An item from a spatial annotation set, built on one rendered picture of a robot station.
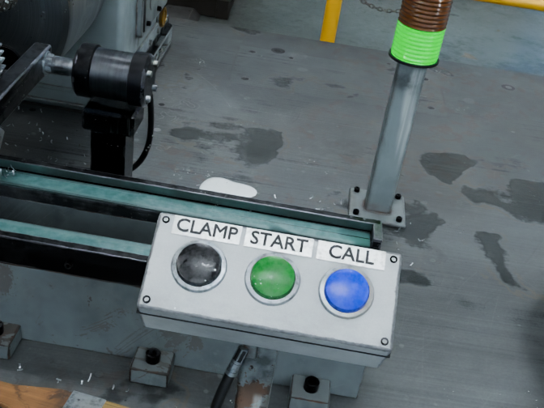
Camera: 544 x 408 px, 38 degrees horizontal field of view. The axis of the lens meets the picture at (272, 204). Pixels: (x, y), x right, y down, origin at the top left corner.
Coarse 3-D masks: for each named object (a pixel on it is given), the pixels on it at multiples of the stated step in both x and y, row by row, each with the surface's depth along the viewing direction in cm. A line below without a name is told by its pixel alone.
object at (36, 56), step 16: (32, 48) 88; (48, 48) 88; (16, 64) 84; (32, 64) 85; (0, 80) 80; (16, 80) 81; (32, 80) 85; (0, 96) 77; (16, 96) 81; (0, 112) 78
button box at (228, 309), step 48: (192, 240) 54; (240, 240) 55; (288, 240) 55; (144, 288) 53; (192, 288) 53; (240, 288) 53; (384, 288) 54; (240, 336) 55; (288, 336) 53; (336, 336) 52; (384, 336) 52
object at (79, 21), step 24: (0, 0) 89; (24, 0) 92; (48, 0) 93; (72, 0) 94; (96, 0) 105; (0, 24) 94; (24, 24) 94; (48, 24) 94; (72, 24) 96; (0, 48) 95; (24, 48) 96
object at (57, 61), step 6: (54, 60) 88; (60, 60) 88; (66, 60) 88; (72, 60) 88; (54, 66) 88; (60, 66) 87; (66, 66) 87; (48, 72) 88; (54, 72) 88; (60, 72) 88; (66, 72) 88
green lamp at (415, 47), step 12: (396, 36) 99; (408, 36) 97; (420, 36) 96; (432, 36) 96; (396, 48) 99; (408, 48) 97; (420, 48) 97; (432, 48) 97; (408, 60) 98; (420, 60) 98; (432, 60) 98
